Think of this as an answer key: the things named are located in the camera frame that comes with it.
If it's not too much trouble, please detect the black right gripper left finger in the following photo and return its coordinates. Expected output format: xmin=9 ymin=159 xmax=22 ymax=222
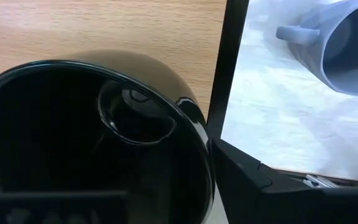
xmin=0 ymin=190 xmax=127 ymax=224

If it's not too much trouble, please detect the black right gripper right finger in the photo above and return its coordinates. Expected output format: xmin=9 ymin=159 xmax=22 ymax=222
xmin=211 ymin=138 xmax=358 ymax=224

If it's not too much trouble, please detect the glossy black mug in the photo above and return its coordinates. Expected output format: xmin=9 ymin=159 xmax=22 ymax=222
xmin=0 ymin=49 xmax=216 ymax=224

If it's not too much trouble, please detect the grey mug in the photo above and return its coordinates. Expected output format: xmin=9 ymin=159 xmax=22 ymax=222
xmin=275 ymin=0 xmax=358 ymax=97

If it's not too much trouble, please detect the wooden board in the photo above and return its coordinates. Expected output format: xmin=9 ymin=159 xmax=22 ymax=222
xmin=0 ymin=0 xmax=250 ymax=139

